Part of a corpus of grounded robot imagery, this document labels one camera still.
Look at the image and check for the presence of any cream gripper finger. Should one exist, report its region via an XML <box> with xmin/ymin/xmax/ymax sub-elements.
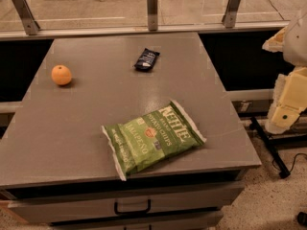
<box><xmin>280</xmin><ymin>67</ymin><xmax>307</xmax><ymax>128</ymax></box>
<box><xmin>265</xmin><ymin>74</ymin><xmax>289</xmax><ymax>134</ymax></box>

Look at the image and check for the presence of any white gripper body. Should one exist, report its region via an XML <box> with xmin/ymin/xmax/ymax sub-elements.
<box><xmin>262</xmin><ymin>27</ymin><xmax>287</xmax><ymax>53</ymax></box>

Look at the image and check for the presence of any dark blue rxbar wrapper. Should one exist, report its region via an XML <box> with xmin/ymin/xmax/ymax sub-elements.
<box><xmin>134</xmin><ymin>48</ymin><xmax>160</xmax><ymax>71</ymax></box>

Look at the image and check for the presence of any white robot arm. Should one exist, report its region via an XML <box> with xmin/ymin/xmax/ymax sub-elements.
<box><xmin>262</xmin><ymin>10</ymin><xmax>307</xmax><ymax>134</ymax></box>

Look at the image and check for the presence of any black metal floor bar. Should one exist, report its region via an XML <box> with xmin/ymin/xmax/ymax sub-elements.
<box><xmin>249</xmin><ymin>117</ymin><xmax>291</xmax><ymax>179</ymax></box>

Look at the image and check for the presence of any green kettle chips bag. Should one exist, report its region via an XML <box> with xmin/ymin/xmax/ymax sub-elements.
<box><xmin>102</xmin><ymin>100</ymin><xmax>206</xmax><ymax>181</ymax></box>

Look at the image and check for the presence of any orange fruit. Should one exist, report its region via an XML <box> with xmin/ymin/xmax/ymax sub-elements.
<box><xmin>51</xmin><ymin>65</ymin><xmax>72</xmax><ymax>85</ymax></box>

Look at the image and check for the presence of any grey drawer cabinet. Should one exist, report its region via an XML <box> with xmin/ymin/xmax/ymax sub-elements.
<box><xmin>0</xmin><ymin>33</ymin><xmax>260</xmax><ymax>230</ymax></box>

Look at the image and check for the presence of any horizontal metal railing beam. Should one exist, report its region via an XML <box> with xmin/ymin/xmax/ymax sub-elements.
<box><xmin>0</xmin><ymin>20</ymin><xmax>290</xmax><ymax>41</ymax></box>

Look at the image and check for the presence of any black floor cable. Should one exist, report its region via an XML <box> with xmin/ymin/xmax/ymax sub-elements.
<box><xmin>272</xmin><ymin>152</ymin><xmax>307</xmax><ymax>174</ymax></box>

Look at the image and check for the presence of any right metal railing post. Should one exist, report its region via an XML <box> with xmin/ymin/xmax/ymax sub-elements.
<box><xmin>222</xmin><ymin>0</ymin><xmax>241</xmax><ymax>28</ymax></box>

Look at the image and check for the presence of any metal railing post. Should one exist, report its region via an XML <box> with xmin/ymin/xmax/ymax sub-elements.
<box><xmin>222</xmin><ymin>0</ymin><xmax>241</xmax><ymax>28</ymax></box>
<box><xmin>147</xmin><ymin>0</ymin><xmax>158</xmax><ymax>31</ymax></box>
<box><xmin>12</xmin><ymin>0</ymin><xmax>40</xmax><ymax>35</ymax></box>

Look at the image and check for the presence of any middle metal railing post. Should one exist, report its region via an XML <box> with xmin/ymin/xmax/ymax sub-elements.
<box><xmin>147</xmin><ymin>0</ymin><xmax>158</xmax><ymax>31</ymax></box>

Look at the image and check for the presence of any black upper drawer handle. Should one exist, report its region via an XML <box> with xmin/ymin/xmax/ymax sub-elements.
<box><xmin>113</xmin><ymin>199</ymin><xmax>152</xmax><ymax>216</ymax></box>

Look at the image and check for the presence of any left metal railing post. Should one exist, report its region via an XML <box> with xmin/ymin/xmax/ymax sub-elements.
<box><xmin>12</xmin><ymin>0</ymin><xmax>40</xmax><ymax>35</ymax></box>

